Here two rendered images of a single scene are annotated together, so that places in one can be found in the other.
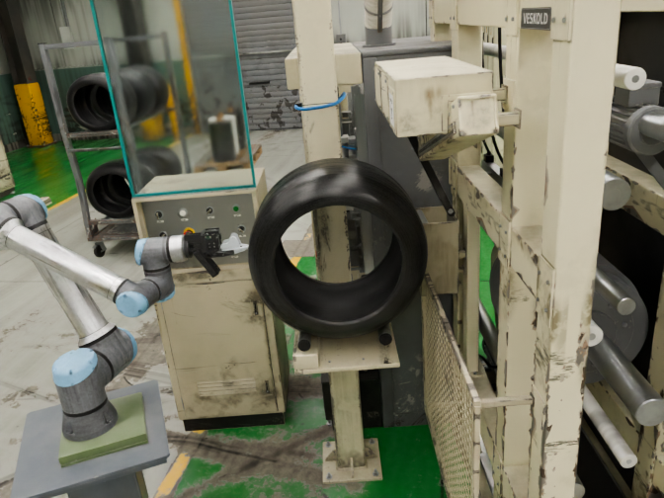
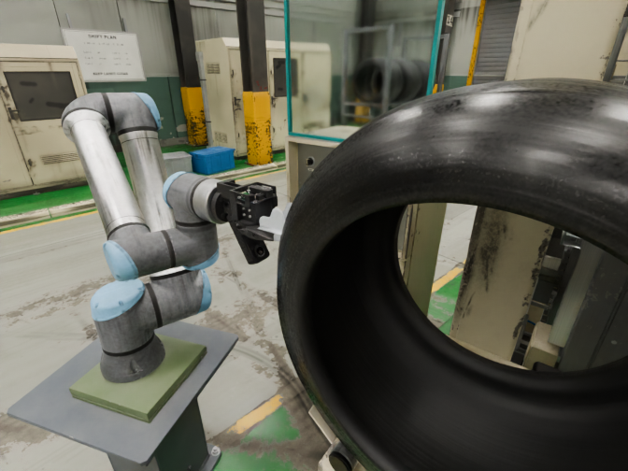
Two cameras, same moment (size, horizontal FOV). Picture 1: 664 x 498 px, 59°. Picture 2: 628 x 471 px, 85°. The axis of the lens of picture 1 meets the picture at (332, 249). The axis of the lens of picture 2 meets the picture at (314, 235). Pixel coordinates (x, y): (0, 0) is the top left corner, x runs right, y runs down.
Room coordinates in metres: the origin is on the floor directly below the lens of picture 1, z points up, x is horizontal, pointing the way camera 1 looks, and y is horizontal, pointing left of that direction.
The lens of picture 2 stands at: (1.42, -0.05, 1.50)
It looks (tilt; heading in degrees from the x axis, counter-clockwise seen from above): 25 degrees down; 36
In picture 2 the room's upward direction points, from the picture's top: straight up
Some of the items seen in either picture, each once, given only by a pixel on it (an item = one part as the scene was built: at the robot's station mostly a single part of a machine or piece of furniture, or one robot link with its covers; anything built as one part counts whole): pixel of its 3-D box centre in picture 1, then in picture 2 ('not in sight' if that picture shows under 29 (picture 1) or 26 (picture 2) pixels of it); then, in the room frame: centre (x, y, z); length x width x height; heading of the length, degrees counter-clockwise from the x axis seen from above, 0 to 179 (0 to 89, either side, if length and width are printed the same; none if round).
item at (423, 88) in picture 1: (423, 91); not in sight; (1.78, -0.31, 1.71); 0.61 x 0.25 x 0.15; 179
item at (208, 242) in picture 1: (204, 244); (245, 206); (1.86, 0.43, 1.26); 0.12 x 0.08 x 0.09; 89
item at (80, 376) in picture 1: (80, 378); (125, 312); (1.77, 0.93, 0.82); 0.17 x 0.15 x 0.18; 163
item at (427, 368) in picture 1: (445, 405); not in sight; (1.67, -0.35, 0.65); 0.90 x 0.02 x 0.70; 179
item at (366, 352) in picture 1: (345, 342); not in sight; (1.91, -0.02, 0.80); 0.37 x 0.36 x 0.02; 89
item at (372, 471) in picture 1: (351, 457); not in sight; (2.17, 0.00, 0.02); 0.27 x 0.27 x 0.04; 89
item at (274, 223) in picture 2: (234, 244); (279, 223); (1.84, 0.33, 1.25); 0.09 x 0.03 x 0.06; 89
